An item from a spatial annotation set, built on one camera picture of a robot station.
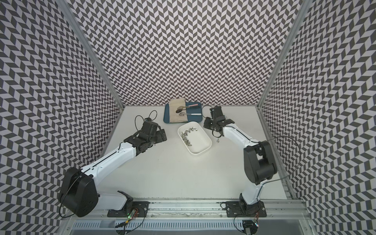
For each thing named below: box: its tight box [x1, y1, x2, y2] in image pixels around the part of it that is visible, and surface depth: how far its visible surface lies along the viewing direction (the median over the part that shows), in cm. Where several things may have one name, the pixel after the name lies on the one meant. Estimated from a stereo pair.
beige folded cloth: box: [168, 97, 188, 123], surface depth 119 cm
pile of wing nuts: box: [181, 126, 198, 147], surface depth 104 cm
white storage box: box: [177, 120, 212, 155], surface depth 101 cm
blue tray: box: [163, 102, 204, 124], surface depth 117 cm
